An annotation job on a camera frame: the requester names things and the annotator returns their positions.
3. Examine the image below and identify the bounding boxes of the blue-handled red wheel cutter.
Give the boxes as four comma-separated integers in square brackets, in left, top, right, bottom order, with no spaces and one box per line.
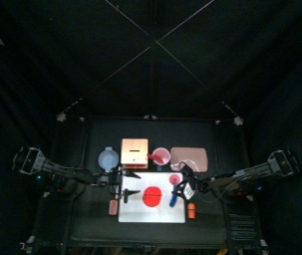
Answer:
[167,174,181,208]

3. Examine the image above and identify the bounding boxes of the small pink-brown cylinder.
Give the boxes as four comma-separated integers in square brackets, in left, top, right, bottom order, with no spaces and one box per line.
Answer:
[108,198,120,216]

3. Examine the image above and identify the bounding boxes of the light blue bowl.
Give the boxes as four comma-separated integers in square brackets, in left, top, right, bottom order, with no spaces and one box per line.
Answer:
[97,146,120,173]

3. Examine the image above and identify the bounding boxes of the small orange cylinder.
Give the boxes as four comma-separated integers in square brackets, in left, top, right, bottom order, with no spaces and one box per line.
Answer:
[185,202,196,220]

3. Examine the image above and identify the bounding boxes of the thin white cord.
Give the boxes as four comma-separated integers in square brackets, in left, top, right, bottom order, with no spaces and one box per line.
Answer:
[102,0,240,118]
[61,0,215,116]

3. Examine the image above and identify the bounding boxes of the pink rectangular tray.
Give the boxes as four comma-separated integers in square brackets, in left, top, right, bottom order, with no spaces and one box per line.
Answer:
[168,146,208,173]

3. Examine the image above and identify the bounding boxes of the red spoon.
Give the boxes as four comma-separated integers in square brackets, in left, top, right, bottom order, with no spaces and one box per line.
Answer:
[147,152,164,164]

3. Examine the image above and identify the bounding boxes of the wooden box with slot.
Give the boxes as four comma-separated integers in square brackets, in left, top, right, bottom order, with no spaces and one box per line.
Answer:
[120,137,151,169]

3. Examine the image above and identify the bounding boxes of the pink cup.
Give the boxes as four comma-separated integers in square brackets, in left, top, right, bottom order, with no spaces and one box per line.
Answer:
[151,146,171,166]

